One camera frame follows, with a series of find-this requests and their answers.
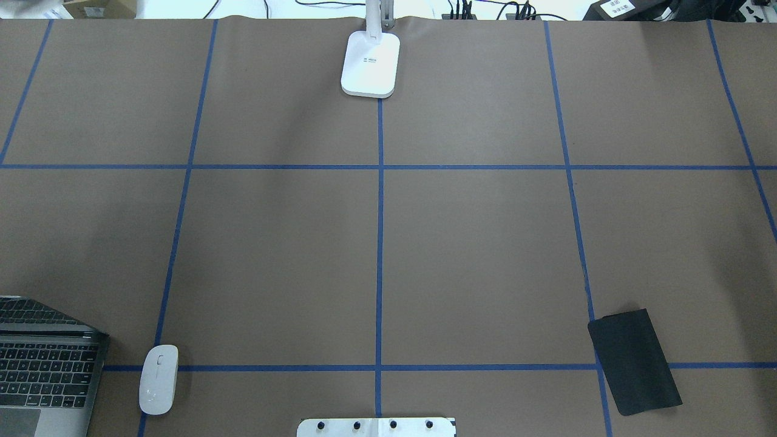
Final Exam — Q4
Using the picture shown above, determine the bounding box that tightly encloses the black mouse pad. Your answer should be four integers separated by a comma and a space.
586, 309, 683, 416

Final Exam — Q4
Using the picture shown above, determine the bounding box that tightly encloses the grey laptop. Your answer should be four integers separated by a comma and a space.
1, 296, 109, 436

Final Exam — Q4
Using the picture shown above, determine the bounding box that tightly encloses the white desk lamp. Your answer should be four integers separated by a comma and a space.
339, 1, 401, 99

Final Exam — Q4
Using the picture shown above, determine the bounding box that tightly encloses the white computer mouse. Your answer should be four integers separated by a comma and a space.
138, 345, 178, 416

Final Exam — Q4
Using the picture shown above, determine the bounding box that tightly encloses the brown cardboard box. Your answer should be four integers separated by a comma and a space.
62, 0, 138, 19

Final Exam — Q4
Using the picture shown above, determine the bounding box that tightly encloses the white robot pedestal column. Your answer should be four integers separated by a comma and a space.
296, 417, 457, 436

